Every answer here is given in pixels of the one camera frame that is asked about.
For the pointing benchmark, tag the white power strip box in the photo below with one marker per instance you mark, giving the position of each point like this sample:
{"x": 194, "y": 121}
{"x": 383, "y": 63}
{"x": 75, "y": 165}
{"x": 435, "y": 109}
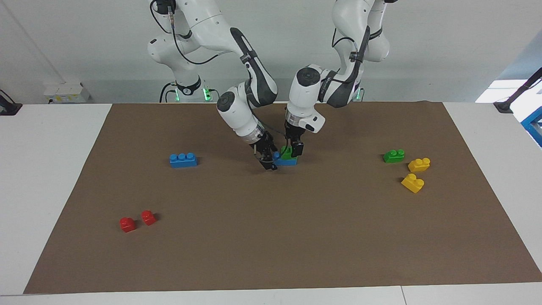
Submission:
{"x": 65, "y": 92}

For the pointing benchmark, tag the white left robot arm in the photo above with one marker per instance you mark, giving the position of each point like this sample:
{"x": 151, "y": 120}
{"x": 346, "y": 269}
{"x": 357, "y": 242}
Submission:
{"x": 338, "y": 84}

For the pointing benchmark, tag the red one-stud toy block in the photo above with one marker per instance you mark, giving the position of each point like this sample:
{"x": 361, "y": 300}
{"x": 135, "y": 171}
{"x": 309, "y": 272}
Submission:
{"x": 127, "y": 225}
{"x": 148, "y": 218}

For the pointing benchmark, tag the blue three-stud toy block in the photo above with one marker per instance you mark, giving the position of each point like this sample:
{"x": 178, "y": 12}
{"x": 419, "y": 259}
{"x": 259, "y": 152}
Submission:
{"x": 183, "y": 161}
{"x": 287, "y": 162}

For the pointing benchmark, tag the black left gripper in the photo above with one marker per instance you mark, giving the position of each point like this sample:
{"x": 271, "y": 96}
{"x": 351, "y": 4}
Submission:
{"x": 295, "y": 133}

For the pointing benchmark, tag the black table clamp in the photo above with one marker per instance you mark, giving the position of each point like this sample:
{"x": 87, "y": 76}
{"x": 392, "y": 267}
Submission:
{"x": 8, "y": 106}

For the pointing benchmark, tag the green two-stud toy block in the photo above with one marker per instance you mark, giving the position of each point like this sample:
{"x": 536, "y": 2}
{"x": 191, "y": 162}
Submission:
{"x": 393, "y": 156}
{"x": 288, "y": 155}

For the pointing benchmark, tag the yellow two-stud toy block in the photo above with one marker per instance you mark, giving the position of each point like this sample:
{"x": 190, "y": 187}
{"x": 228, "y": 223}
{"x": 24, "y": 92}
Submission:
{"x": 419, "y": 164}
{"x": 413, "y": 183}

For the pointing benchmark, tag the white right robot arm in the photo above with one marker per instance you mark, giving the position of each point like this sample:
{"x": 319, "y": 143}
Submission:
{"x": 211, "y": 29}

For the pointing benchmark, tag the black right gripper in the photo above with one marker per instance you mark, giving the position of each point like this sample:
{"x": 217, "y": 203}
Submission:
{"x": 261, "y": 146}

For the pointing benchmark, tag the brown paper table mat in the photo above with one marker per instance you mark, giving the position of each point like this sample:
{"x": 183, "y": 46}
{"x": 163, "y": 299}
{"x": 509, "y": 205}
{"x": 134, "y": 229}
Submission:
{"x": 271, "y": 233}

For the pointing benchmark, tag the blue metal frame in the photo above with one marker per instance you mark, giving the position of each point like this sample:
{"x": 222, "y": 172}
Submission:
{"x": 533, "y": 125}

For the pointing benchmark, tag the black camera stand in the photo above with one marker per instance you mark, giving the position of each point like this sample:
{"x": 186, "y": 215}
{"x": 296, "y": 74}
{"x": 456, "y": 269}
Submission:
{"x": 514, "y": 95}

